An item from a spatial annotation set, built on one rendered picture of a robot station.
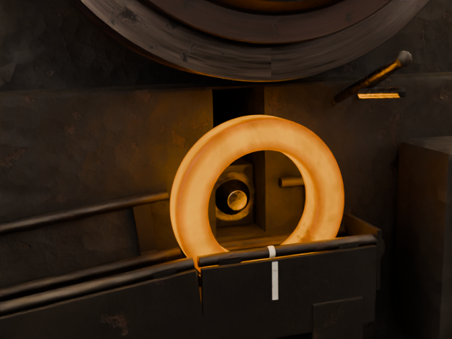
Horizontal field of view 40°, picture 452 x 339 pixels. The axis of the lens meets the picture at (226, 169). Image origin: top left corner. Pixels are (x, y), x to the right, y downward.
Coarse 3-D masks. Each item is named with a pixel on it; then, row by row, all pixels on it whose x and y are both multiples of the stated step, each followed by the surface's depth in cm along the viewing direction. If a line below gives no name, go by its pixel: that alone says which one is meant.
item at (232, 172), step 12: (228, 168) 72; (240, 168) 73; (252, 168) 74; (252, 180) 74; (252, 192) 74; (252, 204) 74; (216, 216) 73; (228, 216) 73; (240, 216) 74; (252, 216) 75
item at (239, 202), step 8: (224, 184) 72; (232, 184) 72; (240, 184) 72; (216, 192) 72; (224, 192) 71; (232, 192) 71; (240, 192) 71; (248, 192) 73; (216, 200) 72; (224, 200) 71; (232, 200) 71; (240, 200) 71; (248, 200) 73; (224, 208) 72; (232, 208) 71; (240, 208) 72
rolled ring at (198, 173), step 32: (224, 128) 60; (256, 128) 61; (288, 128) 62; (192, 160) 60; (224, 160) 60; (320, 160) 64; (192, 192) 60; (320, 192) 64; (192, 224) 61; (320, 224) 65; (192, 256) 61
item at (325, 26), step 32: (160, 0) 52; (192, 0) 53; (224, 0) 53; (256, 0) 52; (288, 0) 53; (320, 0) 54; (352, 0) 57; (384, 0) 58; (224, 32) 54; (256, 32) 55; (288, 32) 56; (320, 32) 57
